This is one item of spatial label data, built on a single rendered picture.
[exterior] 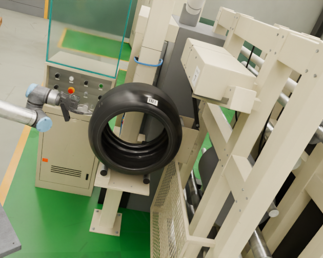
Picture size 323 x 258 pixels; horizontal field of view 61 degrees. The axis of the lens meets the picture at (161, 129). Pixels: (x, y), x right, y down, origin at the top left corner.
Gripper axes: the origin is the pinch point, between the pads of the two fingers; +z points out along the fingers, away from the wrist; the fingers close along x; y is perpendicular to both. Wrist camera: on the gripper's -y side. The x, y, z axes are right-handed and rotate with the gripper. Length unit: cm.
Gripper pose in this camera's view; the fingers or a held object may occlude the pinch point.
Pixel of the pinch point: (89, 113)
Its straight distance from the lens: 171.7
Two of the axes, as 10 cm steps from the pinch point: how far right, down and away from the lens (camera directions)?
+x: -0.4, -4.7, 8.8
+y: 3.9, -8.2, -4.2
